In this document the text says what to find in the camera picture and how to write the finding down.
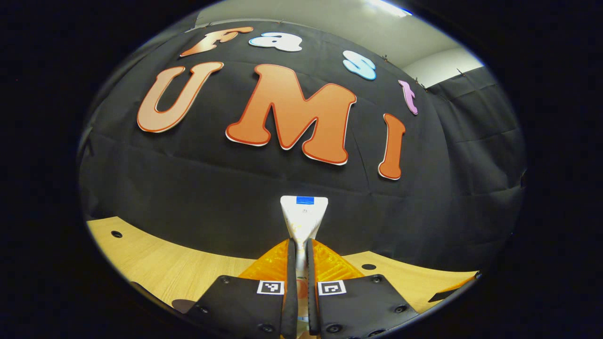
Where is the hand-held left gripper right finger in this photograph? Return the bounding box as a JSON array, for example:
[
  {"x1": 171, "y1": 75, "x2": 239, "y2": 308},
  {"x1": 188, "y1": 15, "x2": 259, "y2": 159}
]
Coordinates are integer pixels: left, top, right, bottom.
[{"x1": 307, "y1": 239, "x2": 419, "y2": 339}]

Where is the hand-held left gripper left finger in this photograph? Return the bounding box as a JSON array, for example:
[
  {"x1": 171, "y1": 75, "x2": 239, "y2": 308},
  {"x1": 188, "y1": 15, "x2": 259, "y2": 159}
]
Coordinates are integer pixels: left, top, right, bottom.
[{"x1": 186, "y1": 238, "x2": 298, "y2": 339}]

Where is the white toothpaste tube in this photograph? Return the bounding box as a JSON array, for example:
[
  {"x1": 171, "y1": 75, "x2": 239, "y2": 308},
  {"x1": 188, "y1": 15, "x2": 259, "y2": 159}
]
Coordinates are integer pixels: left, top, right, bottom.
[{"x1": 280, "y1": 195, "x2": 329, "y2": 336}]

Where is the black backdrop cloth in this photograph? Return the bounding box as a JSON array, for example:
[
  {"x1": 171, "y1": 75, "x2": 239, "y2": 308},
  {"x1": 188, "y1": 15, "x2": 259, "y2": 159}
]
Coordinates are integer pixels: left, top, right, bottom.
[{"x1": 78, "y1": 19, "x2": 527, "y2": 274}]

